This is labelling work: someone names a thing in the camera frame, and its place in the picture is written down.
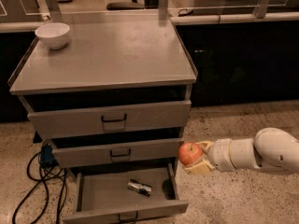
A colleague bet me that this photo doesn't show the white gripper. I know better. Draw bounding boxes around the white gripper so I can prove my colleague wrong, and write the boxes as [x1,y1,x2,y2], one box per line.
[183,139,233,175]

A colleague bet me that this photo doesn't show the red apple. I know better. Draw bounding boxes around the red apple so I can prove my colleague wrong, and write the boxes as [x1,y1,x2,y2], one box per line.
[178,142,203,166]

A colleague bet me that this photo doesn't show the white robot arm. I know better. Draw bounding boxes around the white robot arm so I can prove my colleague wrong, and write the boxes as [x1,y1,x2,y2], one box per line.
[178,128,299,175]

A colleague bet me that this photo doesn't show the grey middle drawer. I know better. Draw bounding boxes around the grey middle drawer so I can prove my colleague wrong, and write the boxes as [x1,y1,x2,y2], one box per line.
[52,138,183,168]

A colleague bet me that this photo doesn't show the grey drawer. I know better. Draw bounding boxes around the grey drawer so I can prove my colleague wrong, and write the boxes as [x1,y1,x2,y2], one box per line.
[52,138,183,168]
[28,101,191,139]
[63,160,188,224]

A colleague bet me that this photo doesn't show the grey top drawer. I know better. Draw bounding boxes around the grey top drawer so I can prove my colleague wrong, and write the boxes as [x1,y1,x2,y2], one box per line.
[28,101,191,139]

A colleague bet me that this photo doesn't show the grey bottom drawer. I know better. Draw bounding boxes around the grey bottom drawer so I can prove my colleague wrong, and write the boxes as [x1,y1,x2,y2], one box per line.
[63,160,188,224]

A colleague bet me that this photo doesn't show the grey drawer cabinet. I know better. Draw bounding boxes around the grey drawer cabinet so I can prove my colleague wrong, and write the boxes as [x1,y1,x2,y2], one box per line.
[7,10,198,175]

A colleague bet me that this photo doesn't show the crumpled silver foil packet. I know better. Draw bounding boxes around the crumpled silver foil packet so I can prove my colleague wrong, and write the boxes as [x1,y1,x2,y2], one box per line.
[127,179,152,197]

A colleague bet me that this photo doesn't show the dark counter cabinet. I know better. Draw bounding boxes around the dark counter cabinet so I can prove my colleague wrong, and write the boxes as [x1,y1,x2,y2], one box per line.
[177,21,299,106]

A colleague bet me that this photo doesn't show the blue power box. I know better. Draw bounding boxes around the blue power box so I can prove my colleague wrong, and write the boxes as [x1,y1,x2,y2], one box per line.
[38,145,57,167]

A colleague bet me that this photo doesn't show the white ceramic bowl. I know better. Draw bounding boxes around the white ceramic bowl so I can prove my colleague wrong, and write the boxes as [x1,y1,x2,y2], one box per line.
[35,22,70,49]

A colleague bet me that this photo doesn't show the black cable on counter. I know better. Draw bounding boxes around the black cable on counter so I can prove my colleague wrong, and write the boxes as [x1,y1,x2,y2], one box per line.
[178,7,194,17]

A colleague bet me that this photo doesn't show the black floor cables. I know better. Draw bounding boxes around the black floor cables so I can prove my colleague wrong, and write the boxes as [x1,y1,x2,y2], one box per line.
[11,151,69,224]

